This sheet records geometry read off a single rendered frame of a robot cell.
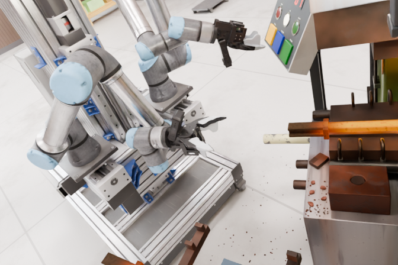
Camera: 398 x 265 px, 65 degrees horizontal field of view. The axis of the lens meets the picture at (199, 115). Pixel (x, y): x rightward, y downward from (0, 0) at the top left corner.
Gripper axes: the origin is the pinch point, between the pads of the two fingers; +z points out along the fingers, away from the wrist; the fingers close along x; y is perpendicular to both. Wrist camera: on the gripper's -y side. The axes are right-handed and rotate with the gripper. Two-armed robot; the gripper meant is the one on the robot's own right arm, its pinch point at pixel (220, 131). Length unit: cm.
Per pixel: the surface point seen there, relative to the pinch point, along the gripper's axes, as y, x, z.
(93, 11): 74, -504, -473
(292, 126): -1.2, 0.2, 21.5
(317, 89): 26, -56, 23
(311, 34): -7.7, -41.0, 24.8
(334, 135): 0.2, 2.6, 32.1
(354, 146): 0.8, 6.3, 36.4
